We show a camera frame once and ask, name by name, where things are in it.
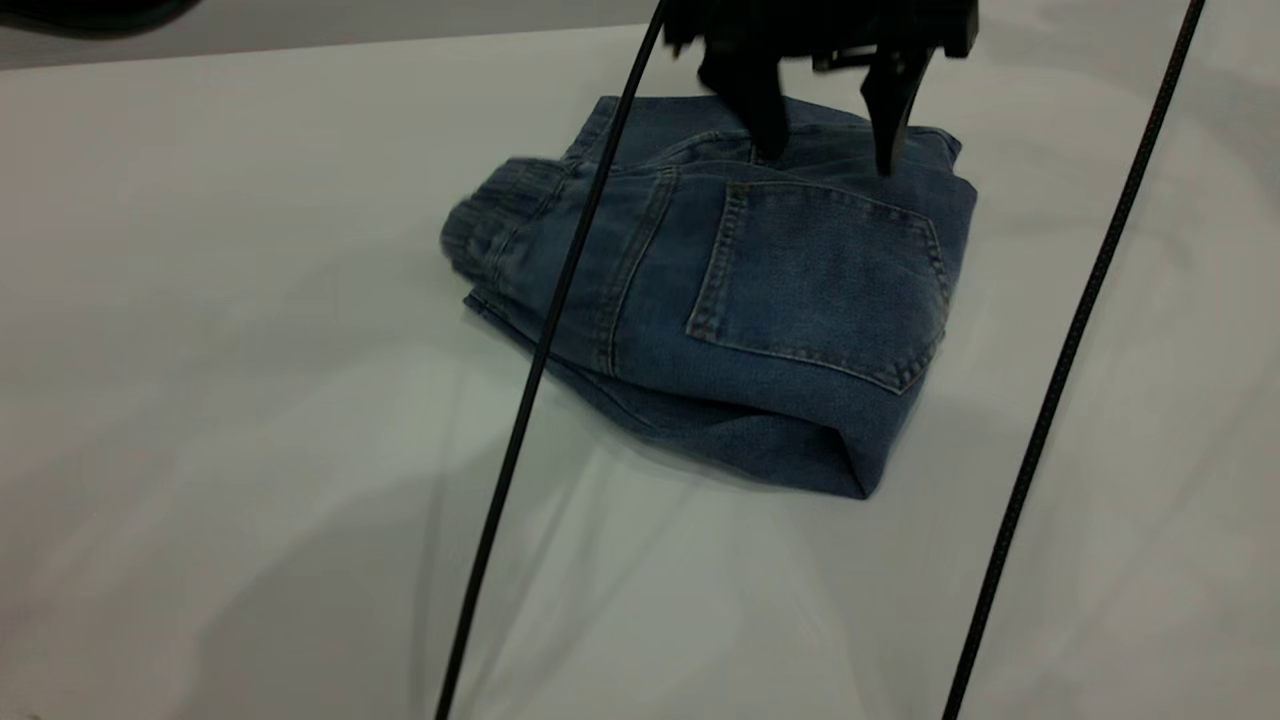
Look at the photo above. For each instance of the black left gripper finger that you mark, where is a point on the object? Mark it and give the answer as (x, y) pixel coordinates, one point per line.
(755, 100)
(893, 100)

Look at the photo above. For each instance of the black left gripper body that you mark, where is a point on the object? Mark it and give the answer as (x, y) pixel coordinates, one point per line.
(820, 25)

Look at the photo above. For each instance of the blue denim pants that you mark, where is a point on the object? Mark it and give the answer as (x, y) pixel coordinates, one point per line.
(780, 300)

